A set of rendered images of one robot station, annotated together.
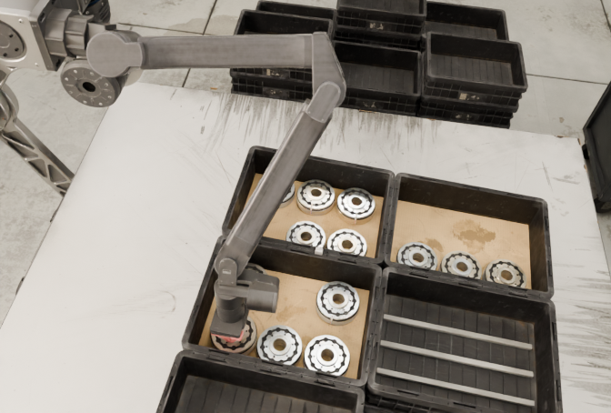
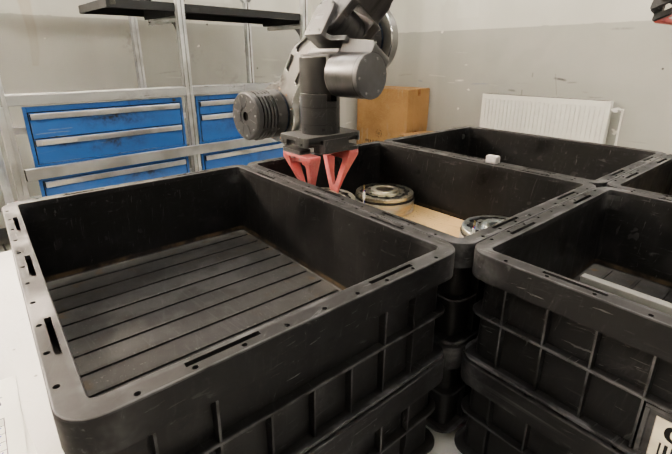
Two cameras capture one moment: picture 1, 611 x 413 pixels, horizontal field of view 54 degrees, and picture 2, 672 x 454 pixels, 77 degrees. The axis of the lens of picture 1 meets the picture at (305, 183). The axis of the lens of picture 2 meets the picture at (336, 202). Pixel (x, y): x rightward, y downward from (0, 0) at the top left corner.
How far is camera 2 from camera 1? 1.10 m
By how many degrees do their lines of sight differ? 46
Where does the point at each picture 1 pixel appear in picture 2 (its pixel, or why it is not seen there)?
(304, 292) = (454, 228)
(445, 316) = not seen: outside the picture
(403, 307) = (635, 286)
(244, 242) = not seen: outside the picture
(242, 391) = (281, 259)
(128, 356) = not seen: hidden behind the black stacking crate
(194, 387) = (234, 237)
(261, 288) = (353, 49)
